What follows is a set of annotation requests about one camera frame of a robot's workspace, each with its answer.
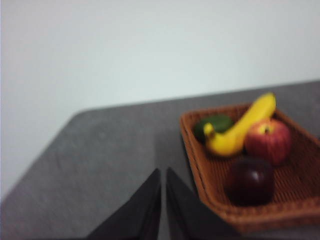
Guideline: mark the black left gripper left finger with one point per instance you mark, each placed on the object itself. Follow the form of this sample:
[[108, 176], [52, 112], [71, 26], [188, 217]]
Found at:
[[140, 217]]

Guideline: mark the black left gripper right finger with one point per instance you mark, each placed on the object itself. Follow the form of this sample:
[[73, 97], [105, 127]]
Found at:
[[185, 217]]

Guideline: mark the dark purple plum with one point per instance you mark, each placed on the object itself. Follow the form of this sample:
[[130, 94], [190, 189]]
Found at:
[[250, 182]]

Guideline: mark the green fruit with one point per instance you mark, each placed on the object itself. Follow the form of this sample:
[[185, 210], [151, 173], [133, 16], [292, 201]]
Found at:
[[220, 123]]

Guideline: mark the yellow banana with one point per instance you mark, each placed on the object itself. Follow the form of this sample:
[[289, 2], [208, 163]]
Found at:
[[240, 132]]

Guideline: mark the brown wicker basket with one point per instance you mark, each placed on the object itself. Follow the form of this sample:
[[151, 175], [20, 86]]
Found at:
[[295, 195]]

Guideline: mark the red apple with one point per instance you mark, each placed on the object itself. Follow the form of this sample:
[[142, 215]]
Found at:
[[270, 142]]

